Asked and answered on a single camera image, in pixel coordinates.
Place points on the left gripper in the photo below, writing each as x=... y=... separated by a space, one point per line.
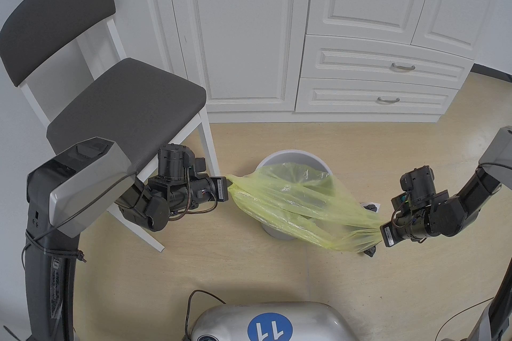
x=200 y=183

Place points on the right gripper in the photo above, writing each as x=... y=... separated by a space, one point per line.
x=406 y=231

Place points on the black plastic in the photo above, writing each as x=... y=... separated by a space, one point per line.
x=370 y=251

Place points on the white printed wrapper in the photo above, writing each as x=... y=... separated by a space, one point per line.
x=364 y=204

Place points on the yellow plastic bag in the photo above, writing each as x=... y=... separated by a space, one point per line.
x=288 y=199

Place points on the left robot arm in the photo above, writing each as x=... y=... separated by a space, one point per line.
x=80 y=179

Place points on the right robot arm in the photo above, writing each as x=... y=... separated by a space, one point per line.
x=448 y=211

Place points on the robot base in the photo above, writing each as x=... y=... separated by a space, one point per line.
x=280 y=323

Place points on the white trash bin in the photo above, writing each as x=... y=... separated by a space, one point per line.
x=288 y=159

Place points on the grey white chair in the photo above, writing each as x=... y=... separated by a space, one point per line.
x=128 y=111

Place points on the white wardrobe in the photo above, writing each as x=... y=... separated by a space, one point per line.
x=248 y=11

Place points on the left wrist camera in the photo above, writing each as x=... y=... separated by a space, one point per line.
x=200 y=165

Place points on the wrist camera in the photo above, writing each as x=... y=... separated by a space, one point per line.
x=401 y=203
x=200 y=165

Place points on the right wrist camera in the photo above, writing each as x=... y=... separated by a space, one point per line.
x=401 y=203

